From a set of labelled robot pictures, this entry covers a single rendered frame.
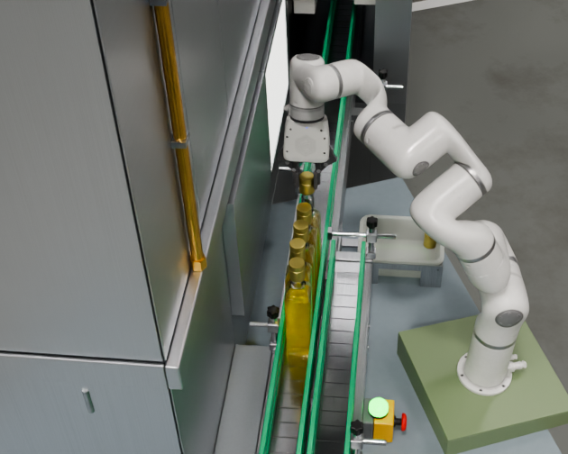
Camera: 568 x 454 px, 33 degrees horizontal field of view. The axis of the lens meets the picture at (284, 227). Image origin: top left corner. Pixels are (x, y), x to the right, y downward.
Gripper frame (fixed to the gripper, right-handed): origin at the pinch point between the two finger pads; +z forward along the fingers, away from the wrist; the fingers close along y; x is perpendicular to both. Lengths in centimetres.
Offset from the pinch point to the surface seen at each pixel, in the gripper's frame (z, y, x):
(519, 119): 67, 74, 211
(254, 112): -14.0, -12.2, 3.9
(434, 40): 51, 36, 271
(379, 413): 43, 19, -27
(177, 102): -42, -13, -62
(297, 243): 7.7, -0.2, -16.4
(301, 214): 6.0, -0.5, -6.4
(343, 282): 30.9, 8.5, 6.1
